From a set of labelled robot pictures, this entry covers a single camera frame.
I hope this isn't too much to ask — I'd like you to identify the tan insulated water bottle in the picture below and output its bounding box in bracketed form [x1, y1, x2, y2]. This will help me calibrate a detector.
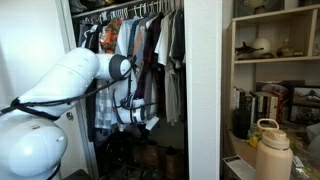
[254, 118, 294, 180]

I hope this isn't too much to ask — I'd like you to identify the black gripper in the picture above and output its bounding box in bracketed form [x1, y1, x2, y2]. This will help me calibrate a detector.
[137, 122, 152, 141]

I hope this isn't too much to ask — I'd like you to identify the maroon hanging garment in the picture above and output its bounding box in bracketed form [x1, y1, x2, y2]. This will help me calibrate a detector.
[134, 13, 164, 101]

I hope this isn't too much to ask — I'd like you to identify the brown leather boot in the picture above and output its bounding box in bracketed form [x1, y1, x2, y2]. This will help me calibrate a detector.
[163, 146, 185, 180]
[132, 139, 161, 168]

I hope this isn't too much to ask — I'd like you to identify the grey folded item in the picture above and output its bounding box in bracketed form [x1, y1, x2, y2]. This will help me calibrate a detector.
[69, 0, 88, 14]

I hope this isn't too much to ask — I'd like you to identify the grey cloth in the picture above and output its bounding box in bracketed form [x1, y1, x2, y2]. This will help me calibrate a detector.
[305, 122, 320, 154]

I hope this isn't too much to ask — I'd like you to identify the dark shark figurine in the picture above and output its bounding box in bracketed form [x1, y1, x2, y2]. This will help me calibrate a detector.
[234, 41, 264, 57]

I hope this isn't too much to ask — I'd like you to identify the light grey t-shirt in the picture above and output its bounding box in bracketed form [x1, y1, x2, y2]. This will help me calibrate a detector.
[154, 11, 176, 68]

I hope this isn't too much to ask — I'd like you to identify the dark framed picture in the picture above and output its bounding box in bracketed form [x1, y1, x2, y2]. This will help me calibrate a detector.
[233, 0, 286, 18]

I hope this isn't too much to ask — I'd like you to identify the wooden desk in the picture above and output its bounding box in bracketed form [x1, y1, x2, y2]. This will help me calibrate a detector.
[226, 128, 320, 180]

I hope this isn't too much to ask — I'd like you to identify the grey long shirt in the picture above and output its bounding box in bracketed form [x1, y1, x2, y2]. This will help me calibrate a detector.
[164, 59, 181, 127]

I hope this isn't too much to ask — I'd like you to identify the light blue shirt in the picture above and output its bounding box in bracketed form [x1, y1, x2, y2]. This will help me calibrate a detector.
[114, 18, 141, 58]

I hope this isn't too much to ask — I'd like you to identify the black framed photo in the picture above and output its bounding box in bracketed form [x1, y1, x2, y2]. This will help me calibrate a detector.
[291, 85, 320, 108]
[289, 104, 320, 126]

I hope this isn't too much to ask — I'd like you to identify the black puffer jacket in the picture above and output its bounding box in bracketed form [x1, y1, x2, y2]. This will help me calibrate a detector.
[79, 19, 99, 144]

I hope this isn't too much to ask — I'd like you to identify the orange patterned shirt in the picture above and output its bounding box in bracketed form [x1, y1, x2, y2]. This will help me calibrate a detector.
[99, 18, 124, 54]

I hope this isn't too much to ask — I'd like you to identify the black hanging garment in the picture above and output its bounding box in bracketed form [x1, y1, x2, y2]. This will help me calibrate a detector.
[171, 9, 187, 124]

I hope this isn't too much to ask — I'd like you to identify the white round vase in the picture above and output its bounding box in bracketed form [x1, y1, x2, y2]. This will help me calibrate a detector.
[251, 37, 273, 56]

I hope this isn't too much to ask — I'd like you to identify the plaid hanging shirt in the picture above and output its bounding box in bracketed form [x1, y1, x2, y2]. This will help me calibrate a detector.
[94, 79, 118, 131]

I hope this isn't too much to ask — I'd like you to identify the white spine book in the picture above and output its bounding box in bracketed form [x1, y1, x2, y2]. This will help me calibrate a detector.
[232, 87, 240, 111]
[269, 95, 280, 122]

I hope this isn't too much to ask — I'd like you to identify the clear plastic bag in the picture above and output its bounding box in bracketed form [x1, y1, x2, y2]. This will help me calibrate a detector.
[289, 143, 320, 180]

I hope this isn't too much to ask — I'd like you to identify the white closet shelf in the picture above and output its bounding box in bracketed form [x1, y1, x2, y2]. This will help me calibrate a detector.
[70, 0, 149, 19]

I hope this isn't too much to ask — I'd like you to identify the navy hanging garment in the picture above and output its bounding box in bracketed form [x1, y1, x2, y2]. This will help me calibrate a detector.
[128, 19, 139, 58]

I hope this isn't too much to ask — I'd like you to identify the brown small vase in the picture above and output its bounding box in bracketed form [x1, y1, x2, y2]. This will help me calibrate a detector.
[275, 38, 296, 58]

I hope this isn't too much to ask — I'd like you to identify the wooden bookshelf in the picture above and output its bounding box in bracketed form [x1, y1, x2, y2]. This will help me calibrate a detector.
[223, 3, 320, 161]

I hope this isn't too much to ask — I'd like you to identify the white sliding closet door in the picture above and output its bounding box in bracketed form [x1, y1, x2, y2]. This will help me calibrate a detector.
[0, 0, 99, 179]

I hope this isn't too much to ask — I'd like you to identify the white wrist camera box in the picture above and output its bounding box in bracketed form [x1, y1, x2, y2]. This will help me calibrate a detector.
[144, 115, 160, 132]

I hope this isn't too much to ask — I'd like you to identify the yellow small object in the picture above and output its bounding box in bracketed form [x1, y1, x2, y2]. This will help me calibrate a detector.
[246, 129, 264, 149]

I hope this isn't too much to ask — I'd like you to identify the black cylindrical container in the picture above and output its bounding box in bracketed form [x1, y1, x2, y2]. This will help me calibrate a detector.
[232, 108, 252, 140]

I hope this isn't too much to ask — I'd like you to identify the white plastic hanger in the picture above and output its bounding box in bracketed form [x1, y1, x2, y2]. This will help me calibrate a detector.
[153, 0, 164, 14]
[119, 8, 130, 20]
[133, 3, 144, 18]

